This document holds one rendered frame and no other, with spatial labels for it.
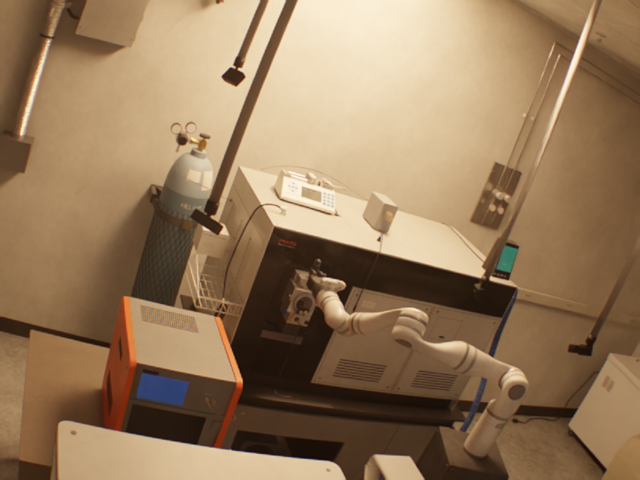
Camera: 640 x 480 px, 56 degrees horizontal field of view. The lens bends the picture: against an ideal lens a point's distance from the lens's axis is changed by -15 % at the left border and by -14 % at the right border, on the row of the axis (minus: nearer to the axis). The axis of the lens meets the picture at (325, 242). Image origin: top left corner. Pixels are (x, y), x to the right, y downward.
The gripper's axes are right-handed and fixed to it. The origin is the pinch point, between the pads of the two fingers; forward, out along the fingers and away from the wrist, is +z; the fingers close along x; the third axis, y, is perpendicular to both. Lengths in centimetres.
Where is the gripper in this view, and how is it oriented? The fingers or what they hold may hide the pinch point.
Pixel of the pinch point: (314, 268)
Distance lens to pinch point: 258.3
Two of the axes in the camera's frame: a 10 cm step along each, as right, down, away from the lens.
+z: -3.0, -4.2, 8.6
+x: 8.8, 2.2, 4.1
